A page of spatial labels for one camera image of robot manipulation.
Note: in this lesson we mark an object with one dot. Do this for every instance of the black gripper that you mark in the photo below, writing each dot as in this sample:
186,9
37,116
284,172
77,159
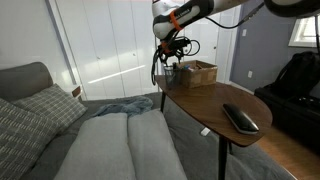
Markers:
175,46

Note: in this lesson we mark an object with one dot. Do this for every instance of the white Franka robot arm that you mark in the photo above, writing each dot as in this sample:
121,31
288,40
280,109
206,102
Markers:
186,13

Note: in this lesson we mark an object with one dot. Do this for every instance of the wooden box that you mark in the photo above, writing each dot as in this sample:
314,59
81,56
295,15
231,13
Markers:
200,78

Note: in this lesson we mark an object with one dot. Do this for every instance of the white bifold closet door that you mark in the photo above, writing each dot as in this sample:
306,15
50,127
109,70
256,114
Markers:
213,46
110,50

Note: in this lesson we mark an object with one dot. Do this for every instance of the dark wooden side table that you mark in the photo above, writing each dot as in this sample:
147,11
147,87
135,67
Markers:
200,103

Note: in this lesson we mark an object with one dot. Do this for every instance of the blue crumpled blanket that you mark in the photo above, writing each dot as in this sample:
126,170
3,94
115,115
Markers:
133,105

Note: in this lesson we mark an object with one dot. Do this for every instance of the white fabric tag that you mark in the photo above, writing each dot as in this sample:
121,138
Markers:
205,131

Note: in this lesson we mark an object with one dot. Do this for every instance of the light grey seat cushion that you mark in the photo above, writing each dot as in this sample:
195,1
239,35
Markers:
96,150
150,146

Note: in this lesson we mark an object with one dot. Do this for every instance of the small wooden nightstand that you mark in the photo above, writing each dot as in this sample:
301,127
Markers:
76,91

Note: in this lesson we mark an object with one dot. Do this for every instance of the black backpack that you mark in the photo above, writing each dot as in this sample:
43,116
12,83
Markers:
300,73

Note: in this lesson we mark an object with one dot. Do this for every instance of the grey plaid pillow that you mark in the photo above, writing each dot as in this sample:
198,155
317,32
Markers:
53,106

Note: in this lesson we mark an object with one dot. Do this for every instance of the white framed window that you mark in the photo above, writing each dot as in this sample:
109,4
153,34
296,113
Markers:
306,31

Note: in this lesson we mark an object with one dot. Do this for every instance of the grey dash-patterned pillow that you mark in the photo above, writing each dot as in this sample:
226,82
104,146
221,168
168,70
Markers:
20,140

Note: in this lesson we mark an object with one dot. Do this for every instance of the white light switch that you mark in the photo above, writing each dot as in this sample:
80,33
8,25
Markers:
244,32

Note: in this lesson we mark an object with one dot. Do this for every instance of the white wall outlet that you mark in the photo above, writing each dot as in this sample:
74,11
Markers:
250,74

